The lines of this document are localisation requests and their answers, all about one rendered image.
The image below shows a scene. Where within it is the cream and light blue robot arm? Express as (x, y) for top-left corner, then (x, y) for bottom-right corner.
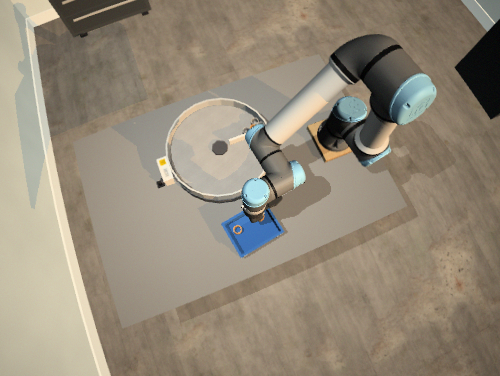
(241, 34), (437, 212)

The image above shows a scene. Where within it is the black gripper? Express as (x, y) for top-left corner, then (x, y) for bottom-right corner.
(241, 196), (283, 223)

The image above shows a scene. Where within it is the blue plastic crate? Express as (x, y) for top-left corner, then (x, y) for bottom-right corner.
(221, 208), (284, 258)

